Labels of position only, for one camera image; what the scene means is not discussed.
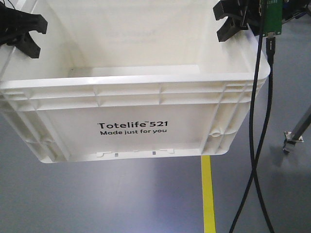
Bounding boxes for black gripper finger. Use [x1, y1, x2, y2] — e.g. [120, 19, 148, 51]
[213, 0, 262, 42]
[0, 6, 48, 58]

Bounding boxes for white plastic tote box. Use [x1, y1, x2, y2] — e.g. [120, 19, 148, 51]
[0, 0, 257, 163]

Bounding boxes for green circuit board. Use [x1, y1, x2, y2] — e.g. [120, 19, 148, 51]
[263, 0, 283, 37]

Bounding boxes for metal tripod leg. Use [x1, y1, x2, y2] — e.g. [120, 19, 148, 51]
[283, 106, 311, 154]

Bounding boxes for yellow floor tape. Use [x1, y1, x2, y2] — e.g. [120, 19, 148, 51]
[201, 155, 216, 233]

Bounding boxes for black cable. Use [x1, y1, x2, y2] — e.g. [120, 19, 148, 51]
[228, 0, 275, 233]
[249, 36, 276, 233]

